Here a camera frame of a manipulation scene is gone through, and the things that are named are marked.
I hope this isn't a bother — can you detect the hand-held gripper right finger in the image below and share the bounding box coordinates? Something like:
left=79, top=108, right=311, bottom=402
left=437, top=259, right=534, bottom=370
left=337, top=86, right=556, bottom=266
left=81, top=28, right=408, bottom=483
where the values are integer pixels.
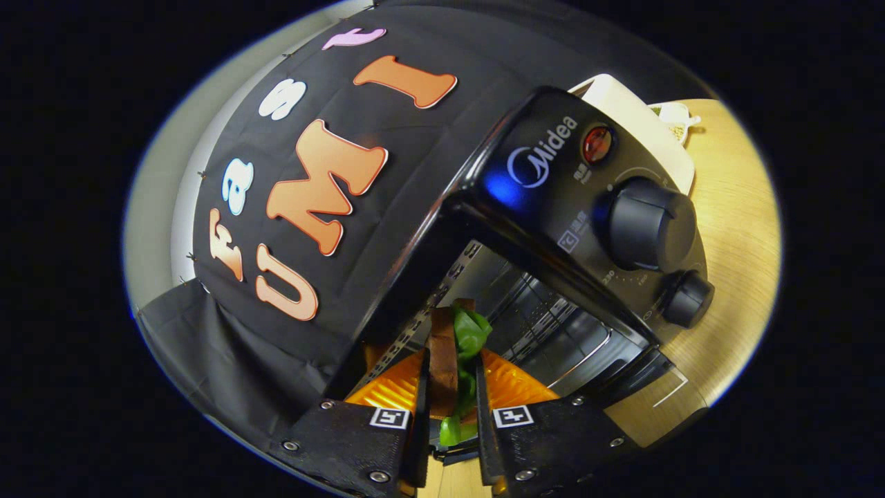
left=474, top=348, right=640, bottom=498

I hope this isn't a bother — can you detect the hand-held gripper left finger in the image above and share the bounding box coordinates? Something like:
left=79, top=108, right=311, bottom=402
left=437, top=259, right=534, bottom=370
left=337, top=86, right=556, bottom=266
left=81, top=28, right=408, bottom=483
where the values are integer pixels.
left=270, top=348, right=431, bottom=498

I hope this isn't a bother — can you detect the sandwich with lettuce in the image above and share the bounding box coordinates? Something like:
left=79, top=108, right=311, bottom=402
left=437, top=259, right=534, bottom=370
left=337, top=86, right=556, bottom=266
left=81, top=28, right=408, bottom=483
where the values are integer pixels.
left=427, top=297, right=493, bottom=447

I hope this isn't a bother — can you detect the black toaster oven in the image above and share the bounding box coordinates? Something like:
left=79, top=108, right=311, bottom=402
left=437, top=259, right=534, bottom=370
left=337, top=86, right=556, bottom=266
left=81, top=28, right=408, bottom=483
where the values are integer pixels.
left=324, top=86, right=716, bottom=464

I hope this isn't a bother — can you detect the white bread toaster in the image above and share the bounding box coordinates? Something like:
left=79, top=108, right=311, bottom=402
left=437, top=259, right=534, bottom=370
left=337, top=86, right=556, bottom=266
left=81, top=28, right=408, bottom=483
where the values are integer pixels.
left=568, top=73, right=696, bottom=194

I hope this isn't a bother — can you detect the white divided snack dish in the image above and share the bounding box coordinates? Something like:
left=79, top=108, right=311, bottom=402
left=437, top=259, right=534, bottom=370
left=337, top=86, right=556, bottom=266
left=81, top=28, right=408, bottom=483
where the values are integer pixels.
left=650, top=102, right=701, bottom=146

